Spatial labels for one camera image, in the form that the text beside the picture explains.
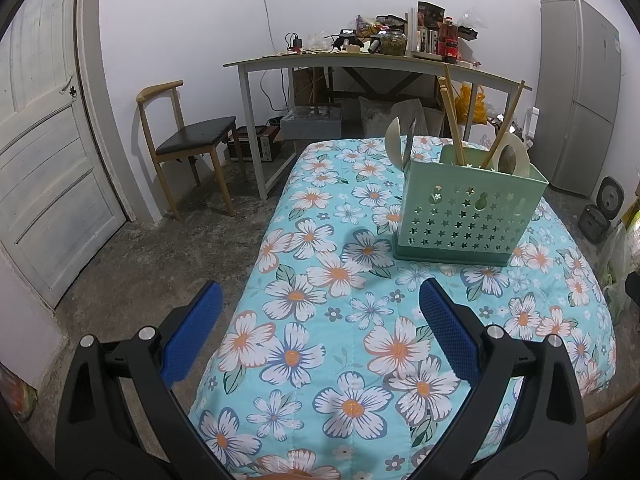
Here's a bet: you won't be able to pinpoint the blue floral blanket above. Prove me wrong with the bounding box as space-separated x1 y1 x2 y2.
189 137 617 480

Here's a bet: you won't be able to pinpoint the colourful packet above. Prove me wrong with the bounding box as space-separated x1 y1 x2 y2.
0 364 39 422

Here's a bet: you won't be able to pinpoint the clear plastic storage box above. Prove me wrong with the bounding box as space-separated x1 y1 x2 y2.
280 105 345 141

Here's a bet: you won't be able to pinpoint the yellow green packet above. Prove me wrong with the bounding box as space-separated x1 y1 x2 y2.
622 199 640 241

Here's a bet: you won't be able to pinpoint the black pot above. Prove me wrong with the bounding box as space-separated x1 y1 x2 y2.
578 204 612 242

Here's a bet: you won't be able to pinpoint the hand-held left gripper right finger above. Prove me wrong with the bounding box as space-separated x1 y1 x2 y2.
409 276 590 480

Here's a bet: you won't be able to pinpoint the grey refrigerator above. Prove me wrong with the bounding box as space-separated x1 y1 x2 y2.
534 0 624 199

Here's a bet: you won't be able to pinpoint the white panelled door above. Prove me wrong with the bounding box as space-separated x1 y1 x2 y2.
0 0 132 309

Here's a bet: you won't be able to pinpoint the white foam piece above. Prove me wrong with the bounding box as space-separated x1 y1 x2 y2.
522 106 542 142

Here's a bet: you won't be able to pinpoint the brown cardboard box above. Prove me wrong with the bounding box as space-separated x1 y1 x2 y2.
292 66 332 107

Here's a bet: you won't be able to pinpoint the white desk with wood top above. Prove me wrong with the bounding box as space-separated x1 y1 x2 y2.
223 51 537 202

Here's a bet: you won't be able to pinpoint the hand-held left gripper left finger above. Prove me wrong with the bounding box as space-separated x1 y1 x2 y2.
54 280 237 480

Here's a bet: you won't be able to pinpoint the wooden chair with black seat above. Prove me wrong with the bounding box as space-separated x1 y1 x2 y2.
136 80 247 219

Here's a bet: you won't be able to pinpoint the glass jar of green contents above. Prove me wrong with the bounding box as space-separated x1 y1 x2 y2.
380 30 407 57

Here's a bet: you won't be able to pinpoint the green perforated utensil holder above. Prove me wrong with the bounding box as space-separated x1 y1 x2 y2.
392 144 550 266

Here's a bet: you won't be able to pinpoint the translucent plastic bag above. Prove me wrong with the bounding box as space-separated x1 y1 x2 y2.
597 220 635 322

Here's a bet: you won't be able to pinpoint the clear plastic bag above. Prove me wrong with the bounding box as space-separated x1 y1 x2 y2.
456 9 485 41

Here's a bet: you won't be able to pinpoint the printed cardboard box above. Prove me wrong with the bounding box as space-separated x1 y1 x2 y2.
407 25 441 56

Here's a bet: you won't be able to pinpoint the dark toaster oven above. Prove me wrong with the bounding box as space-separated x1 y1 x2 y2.
227 125 282 163

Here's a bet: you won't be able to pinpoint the dark printed box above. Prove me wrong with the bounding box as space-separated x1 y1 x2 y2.
416 1 446 28

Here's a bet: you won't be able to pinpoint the white woven sack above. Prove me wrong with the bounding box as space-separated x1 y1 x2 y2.
359 96 402 138
392 99 444 139

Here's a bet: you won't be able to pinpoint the yellow plastic bag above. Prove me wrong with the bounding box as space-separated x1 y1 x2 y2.
454 84 488 126

